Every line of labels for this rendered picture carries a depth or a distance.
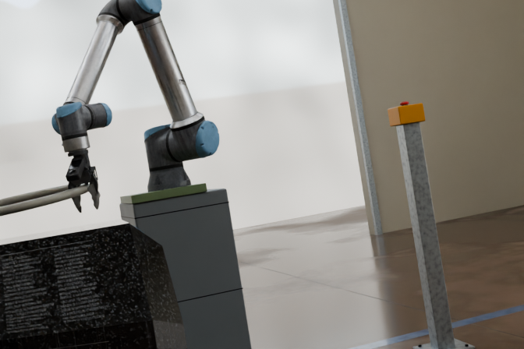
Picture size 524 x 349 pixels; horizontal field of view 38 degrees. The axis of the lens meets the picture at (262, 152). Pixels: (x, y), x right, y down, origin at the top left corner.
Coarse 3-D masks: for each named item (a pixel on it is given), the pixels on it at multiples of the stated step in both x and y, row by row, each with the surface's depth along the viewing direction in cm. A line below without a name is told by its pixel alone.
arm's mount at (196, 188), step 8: (200, 184) 317; (144, 192) 328; (152, 192) 311; (160, 192) 312; (168, 192) 313; (176, 192) 314; (184, 192) 315; (192, 192) 316; (128, 200) 316; (136, 200) 308; (144, 200) 309
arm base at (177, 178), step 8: (152, 168) 329; (160, 168) 327; (168, 168) 327; (176, 168) 329; (152, 176) 329; (160, 176) 326; (168, 176) 326; (176, 176) 327; (184, 176) 332; (152, 184) 327; (160, 184) 325; (168, 184) 325; (176, 184) 326; (184, 184) 328
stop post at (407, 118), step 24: (408, 120) 331; (408, 144) 333; (408, 168) 335; (408, 192) 338; (432, 216) 334; (432, 240) 334; (432, 264) 333; (432, 288) 333; (432, 312) 333; (432, 336) 337
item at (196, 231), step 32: (224, 192) 321; (160, 224) 312; (192, 224) 316; (224, 224) 320; (192, 256) 315; (224, 256) 320; (192, 288) 314; (224, 288) 319; (192, 320) 314; (224, 320) 318
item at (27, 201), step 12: (36, 192) 291; (48, 192) 290; (60, 192) 254; (72, 192) 257; (84, 192) 264; (0, 204) 286; (12, 204) 246; (24, 204) 246; (36, 204) 247; (48, 204) 250; (0, 216) 246
